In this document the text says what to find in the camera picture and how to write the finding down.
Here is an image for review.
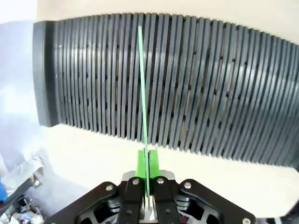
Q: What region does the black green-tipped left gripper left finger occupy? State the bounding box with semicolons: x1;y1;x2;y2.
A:
46;148;147;224

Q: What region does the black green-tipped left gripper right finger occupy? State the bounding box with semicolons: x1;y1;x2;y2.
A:
148;148;256;224

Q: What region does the thin green PCB board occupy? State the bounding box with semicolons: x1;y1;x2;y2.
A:
137;26;150;210

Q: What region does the dark grey slotted PCB rack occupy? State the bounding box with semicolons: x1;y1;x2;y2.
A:
32;12;299;169

